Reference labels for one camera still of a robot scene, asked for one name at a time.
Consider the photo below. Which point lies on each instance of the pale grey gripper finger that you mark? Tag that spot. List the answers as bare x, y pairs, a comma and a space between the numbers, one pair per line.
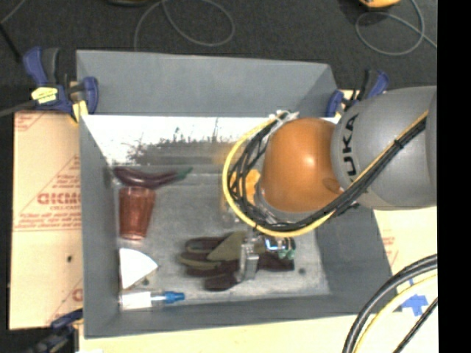
249, 267

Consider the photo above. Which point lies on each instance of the red-brown flat block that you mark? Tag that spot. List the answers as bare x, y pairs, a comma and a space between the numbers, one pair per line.
221, 281
276, 263

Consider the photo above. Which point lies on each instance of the olive green flat block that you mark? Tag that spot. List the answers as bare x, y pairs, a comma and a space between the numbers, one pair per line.
227, 248

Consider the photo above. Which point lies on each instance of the white wedge-shaped piece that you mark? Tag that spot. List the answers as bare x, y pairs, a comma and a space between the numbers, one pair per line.
133, 266

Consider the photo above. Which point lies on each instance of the red-brown clear plastic cup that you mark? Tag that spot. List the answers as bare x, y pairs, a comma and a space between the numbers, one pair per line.
135, 212

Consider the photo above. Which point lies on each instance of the purple toy eggplant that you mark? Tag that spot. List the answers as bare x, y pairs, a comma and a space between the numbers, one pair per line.
147, 178

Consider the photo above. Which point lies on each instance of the grey metal bin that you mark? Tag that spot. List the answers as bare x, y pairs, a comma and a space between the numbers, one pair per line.
206, 86

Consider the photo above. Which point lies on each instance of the brown cardboard board red print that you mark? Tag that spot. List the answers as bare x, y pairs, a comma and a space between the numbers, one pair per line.
44, 160

